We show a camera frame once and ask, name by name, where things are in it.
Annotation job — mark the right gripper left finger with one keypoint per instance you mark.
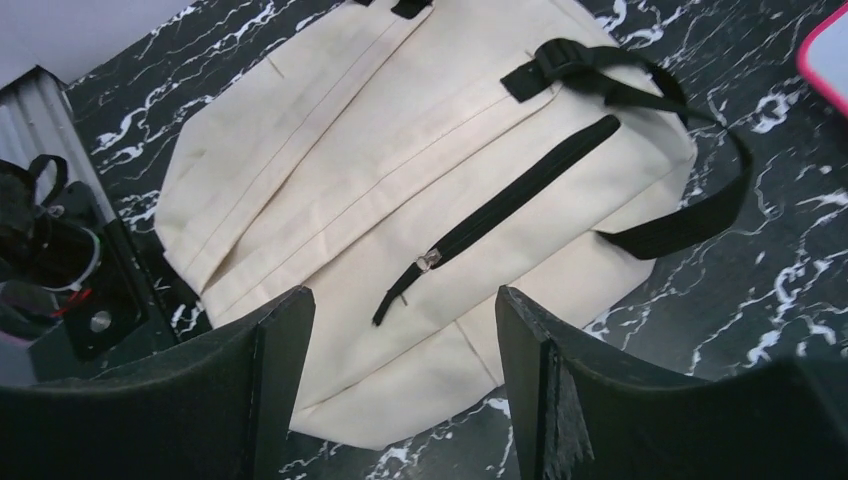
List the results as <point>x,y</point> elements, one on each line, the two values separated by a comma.
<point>217,406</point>

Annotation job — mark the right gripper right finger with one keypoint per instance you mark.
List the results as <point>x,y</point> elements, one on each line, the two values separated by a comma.
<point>584,409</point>

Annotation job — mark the beige canvas backpack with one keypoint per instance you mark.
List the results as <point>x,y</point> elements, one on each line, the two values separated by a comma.
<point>406,159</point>

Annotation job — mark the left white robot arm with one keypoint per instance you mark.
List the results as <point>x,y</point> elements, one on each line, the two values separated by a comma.
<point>74,298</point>

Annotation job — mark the pink framed whiteboard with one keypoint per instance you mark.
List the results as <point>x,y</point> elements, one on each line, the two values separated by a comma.
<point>822,59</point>

